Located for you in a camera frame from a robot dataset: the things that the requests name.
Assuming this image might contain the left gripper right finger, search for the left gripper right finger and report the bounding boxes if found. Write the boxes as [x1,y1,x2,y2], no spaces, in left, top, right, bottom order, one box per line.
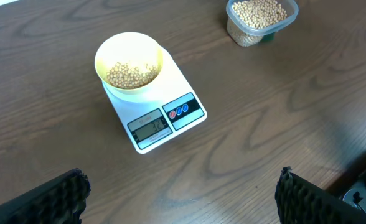
[274,167,366,224]

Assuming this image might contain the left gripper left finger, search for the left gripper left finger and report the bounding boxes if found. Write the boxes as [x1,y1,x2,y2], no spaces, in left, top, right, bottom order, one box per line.
[0,168,91,224]

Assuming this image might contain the soybeans in bowl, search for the soybeans in bowl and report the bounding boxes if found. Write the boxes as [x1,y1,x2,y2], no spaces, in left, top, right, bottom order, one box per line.
[106,62,159,89]

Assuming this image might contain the white digital kitchen scale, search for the white digital kitchen scale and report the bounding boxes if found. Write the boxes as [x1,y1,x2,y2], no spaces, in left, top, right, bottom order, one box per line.
[103,49,207,154]

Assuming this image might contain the yellow plastic bowl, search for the yellow plastic bowl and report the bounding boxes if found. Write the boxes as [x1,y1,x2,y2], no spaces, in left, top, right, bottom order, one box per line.
[94,32,164,95]

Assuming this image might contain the green lid under container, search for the green lid under container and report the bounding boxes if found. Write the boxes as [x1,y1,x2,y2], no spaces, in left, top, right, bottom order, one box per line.
[261,32,275,43]

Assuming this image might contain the clear plastic container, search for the clear plastic container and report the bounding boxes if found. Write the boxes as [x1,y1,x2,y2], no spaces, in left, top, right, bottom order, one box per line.
[225,0,299,48]

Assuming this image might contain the soybeans in container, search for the soybeans in container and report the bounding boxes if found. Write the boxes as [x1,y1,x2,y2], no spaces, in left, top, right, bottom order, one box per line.
[228,0,288,47]

